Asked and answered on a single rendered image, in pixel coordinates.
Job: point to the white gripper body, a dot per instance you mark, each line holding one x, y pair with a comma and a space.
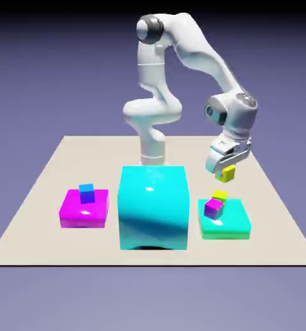
221, 155

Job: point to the small yellow cube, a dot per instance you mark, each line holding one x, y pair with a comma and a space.
228, 173

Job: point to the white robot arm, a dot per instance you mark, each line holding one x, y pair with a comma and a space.
153, 67

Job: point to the small lime cube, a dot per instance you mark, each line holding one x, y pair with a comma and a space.
220, 194

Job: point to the small magenta cube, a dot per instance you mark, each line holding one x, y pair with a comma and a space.
213, 208

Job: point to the small blue cube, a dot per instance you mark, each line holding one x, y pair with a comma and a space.
87, 193

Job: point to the large turquoise box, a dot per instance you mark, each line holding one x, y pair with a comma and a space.
228, 222

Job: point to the large cyan box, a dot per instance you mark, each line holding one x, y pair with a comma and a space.
153, 207

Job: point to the large magenta box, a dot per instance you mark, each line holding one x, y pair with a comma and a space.
83, 212

